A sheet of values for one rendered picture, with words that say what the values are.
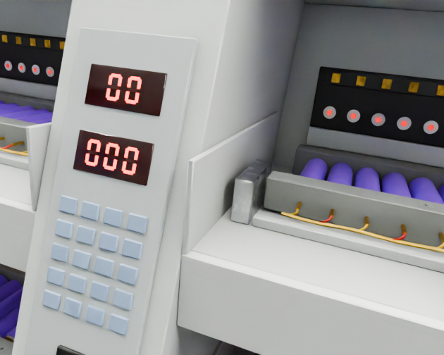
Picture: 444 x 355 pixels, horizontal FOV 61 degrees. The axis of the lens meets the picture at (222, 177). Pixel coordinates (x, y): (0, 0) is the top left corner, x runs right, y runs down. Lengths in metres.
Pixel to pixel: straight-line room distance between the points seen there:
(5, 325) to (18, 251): 0.17
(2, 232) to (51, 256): 0.05
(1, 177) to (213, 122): 0.17
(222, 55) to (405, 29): 0.24
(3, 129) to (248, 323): 0.26
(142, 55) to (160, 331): 0.14
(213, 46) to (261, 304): 0.13
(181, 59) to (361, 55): 0.23
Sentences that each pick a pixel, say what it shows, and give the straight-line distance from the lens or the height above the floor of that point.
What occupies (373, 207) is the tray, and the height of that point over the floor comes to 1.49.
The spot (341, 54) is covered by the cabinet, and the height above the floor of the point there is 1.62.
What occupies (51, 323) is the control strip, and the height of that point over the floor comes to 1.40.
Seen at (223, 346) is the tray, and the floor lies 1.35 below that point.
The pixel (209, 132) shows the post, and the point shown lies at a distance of 0.20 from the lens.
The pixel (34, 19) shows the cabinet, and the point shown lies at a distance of 0.56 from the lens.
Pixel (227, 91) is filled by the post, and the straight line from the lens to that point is 0.22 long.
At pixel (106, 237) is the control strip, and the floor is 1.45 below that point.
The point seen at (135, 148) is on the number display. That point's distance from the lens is 0.20.
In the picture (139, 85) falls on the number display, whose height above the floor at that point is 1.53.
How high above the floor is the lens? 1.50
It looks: 3 degrees down
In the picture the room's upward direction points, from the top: 11 degrees clockwise
